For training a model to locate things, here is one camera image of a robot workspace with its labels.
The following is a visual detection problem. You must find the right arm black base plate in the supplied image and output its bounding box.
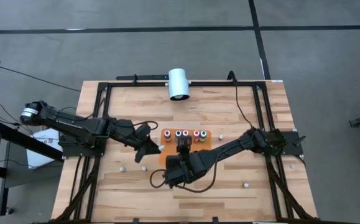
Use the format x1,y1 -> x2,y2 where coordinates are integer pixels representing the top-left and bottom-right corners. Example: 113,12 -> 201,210
258,130 -> 304,156

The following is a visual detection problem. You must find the long black supply cable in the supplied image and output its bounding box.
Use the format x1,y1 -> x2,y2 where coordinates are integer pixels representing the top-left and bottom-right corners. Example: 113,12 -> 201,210
227,70 -> 257,131

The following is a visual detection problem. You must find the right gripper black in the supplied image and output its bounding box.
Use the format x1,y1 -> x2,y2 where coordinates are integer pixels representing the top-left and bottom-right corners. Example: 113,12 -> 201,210
164,139 -> 208,187

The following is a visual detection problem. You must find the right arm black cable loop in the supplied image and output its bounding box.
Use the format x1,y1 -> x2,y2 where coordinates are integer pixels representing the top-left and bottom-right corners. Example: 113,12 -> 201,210
149,149 -> 219,194

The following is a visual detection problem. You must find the white cylinder housing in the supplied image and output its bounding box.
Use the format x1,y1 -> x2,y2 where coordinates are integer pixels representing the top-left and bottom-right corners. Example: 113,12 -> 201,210
167,68 -> 191,102

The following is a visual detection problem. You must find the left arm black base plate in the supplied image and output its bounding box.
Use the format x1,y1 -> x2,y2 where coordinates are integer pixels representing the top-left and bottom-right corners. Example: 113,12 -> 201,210
58,130 -> 106,157

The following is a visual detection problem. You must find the thin black floor cable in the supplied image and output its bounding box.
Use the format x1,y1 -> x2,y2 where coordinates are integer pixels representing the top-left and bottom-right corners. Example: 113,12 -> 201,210
0,66 -> 81,93

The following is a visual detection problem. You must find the black desk beam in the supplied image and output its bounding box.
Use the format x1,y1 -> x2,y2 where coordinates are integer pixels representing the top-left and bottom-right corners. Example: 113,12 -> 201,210
0,118 -> 64,162

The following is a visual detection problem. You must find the flat black bar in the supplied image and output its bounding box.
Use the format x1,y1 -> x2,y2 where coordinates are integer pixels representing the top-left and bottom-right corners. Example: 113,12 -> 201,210
116,73 -> 170,81

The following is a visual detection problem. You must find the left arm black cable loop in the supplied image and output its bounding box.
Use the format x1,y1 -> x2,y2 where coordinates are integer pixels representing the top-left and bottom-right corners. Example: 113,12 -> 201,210
132,120 -> 159,133

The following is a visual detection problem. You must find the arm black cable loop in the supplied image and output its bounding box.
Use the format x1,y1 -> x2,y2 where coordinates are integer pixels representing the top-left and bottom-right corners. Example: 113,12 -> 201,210
132,120 -> 159,133
149,149 -> 219,194

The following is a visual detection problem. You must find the black stand leg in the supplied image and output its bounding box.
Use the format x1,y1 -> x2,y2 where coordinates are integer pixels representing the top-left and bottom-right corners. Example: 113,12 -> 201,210
0,139 -> 16,217

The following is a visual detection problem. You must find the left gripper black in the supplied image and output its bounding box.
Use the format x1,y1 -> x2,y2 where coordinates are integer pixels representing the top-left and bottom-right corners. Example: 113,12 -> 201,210
109,118 -> 164,164

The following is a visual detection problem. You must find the translucent orange plastic tray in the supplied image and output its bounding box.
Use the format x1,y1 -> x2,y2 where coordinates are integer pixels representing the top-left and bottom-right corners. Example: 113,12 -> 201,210
159,128 -> 212,167

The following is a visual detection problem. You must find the black cable bundle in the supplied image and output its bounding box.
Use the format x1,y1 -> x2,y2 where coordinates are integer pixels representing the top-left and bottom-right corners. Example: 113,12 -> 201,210
0,101 -> 34,133

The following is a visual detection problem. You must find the white paper sheet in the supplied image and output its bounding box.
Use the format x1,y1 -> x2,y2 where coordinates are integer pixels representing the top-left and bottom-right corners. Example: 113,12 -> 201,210
26,126 -> 64,170

